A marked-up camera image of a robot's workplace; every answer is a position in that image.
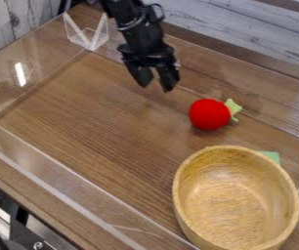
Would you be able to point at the red felt strawberry toy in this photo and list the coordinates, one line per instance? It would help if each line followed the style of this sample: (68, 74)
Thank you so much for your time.
(211, 114)

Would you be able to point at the black table clamp bracket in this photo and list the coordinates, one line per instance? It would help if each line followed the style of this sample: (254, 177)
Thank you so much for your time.
(23, 235)

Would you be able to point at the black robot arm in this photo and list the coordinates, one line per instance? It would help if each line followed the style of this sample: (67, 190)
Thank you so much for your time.
(126, 10)

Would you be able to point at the green felt piece behind bowl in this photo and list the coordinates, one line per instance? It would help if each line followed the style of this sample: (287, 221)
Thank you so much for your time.
(273, 155)

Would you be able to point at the clear acrylic tray enclosure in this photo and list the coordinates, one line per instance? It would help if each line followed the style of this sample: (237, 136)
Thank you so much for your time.
(91, 144)

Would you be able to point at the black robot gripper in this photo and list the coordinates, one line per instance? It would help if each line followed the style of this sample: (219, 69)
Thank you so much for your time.
(146, 51)

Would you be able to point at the wooden oval bowl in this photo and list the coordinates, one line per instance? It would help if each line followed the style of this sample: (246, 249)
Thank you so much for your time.
(235, 200)

